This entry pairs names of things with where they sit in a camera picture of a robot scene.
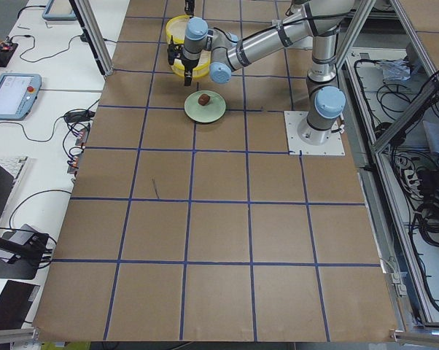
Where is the aluminium frame post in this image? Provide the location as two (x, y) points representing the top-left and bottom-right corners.
(69, 0), (114, 77)

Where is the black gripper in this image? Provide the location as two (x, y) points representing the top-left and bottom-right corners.
(184, 0), (195, 15)
(180, 54), (200, 86)

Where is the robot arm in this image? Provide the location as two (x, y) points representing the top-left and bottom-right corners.
(167, 0), (354, 145)
(184, 0), (195, 16)

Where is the yellow steamer layer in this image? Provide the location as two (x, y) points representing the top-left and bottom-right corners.
(171, 50), (211, 79)
(166, 15), (190, 44)

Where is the blue teach pendant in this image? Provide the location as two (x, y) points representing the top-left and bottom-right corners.
(0, 73), (42, 121)
(42, 0), (77, 21)

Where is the green plate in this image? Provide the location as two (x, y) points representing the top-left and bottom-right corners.
(184, 90), (226, 123)

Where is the brown bun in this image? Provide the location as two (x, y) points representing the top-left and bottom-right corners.
(198, 93), (211, 106)

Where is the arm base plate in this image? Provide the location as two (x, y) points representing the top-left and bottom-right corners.
(284, 111), (345, 157)

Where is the black camera on stand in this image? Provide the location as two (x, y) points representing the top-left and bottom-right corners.
(0, 230), (48, 260)

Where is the white keyboard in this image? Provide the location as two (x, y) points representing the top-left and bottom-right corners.
(0, 155), (30, 182)

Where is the black power adapter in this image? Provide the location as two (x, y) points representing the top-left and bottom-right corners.
(63, 110), (95, 123)

